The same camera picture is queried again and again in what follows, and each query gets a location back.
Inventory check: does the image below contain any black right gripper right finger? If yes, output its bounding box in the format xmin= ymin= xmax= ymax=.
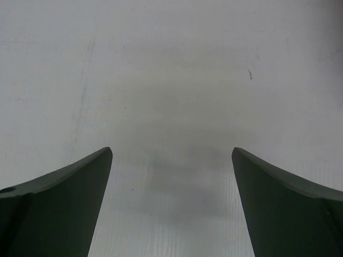
xmin=232 ymin=147 xmax=342 ymax=256

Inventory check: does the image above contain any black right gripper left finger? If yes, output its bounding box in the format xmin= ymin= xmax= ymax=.
xmin=1 ymin=147 xmax=112 ymax=256

